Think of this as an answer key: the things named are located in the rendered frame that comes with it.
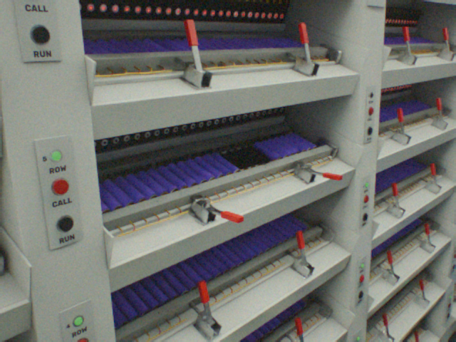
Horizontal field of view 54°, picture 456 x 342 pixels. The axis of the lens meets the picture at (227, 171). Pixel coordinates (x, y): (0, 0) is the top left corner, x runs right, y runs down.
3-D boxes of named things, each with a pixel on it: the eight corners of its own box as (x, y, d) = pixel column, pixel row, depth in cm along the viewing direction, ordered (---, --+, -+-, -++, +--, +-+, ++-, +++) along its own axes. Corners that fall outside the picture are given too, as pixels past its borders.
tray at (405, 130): (457, 136, 147) (479, 97, 140) (369, 176, 105) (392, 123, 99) (402, 110, 158) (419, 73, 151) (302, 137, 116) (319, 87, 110)
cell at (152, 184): (144, 179, 74) (168, 199, 70) (135, 181, 73) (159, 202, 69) (145, 169, 73) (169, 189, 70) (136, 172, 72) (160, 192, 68)
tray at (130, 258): (348, 185, 99) (364, 147, 94) (105, 296, 57) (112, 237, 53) (280, 144, 110) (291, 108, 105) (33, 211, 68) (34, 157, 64)
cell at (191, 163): (191, 166, 81) (215, 184, 77) (183, 168, 80) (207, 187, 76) (192, 157, 80) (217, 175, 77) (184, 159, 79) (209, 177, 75)
